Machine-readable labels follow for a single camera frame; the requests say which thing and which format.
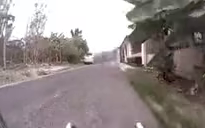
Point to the white vehicle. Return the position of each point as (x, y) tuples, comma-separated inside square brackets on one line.
[(88, 59)]

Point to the grey asphalt road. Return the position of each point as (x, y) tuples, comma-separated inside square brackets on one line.
[(90, 96)]

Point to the white building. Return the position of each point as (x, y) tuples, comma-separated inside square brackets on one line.
[(146, 50)]

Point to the row of trees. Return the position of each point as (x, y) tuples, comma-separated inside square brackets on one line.
[(36, 46)]

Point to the robot's own part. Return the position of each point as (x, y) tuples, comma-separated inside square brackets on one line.
[(139, 125), (68, 125)]

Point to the grass verge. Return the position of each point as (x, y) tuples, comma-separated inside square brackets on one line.
[(163, 100)]

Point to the large leafy tree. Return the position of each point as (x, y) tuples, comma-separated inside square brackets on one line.
[(156, 13)]

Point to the bare dirt verge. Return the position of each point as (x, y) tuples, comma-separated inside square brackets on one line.
[(13, 76)]

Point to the grey wall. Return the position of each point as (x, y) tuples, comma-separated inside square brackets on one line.
[(186, 61)]

